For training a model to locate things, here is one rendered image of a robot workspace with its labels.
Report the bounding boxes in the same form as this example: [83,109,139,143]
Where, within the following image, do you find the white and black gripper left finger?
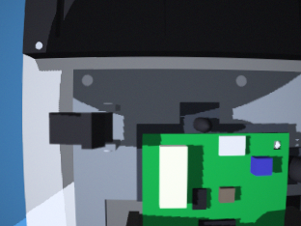
[126,211,143,226]

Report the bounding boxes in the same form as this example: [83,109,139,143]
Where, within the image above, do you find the green circuit board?
[143,132,289,226]

